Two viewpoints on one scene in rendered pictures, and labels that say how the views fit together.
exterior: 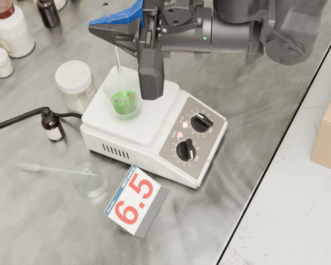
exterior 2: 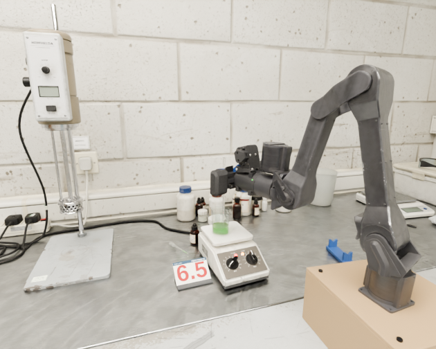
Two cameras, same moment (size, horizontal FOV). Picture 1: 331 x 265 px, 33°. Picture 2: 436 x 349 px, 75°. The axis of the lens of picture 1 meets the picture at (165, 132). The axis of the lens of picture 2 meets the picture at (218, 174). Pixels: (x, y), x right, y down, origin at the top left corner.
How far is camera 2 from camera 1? 0.53 m
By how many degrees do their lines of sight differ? 51
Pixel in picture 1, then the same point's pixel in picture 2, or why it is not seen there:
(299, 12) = (295, 172)
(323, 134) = (307, 284)
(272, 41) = (275, 181)
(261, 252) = (224, 334)
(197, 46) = (248, 183)
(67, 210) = (165, 264)
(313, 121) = not seen: hidden behind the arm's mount
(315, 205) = (282, 338)
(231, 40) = (262, 183)
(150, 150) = (214, 250)
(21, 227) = (144, 258)
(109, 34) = not seen: hidden behind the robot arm
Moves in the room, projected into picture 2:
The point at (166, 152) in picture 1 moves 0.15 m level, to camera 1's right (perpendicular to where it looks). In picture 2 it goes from (221, 256) to (275, 276)
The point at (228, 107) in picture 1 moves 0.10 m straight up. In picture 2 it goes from (279, 273) to (281, 239)
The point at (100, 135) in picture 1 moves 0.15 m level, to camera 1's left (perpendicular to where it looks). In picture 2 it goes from (203, 238) to (166, 225)
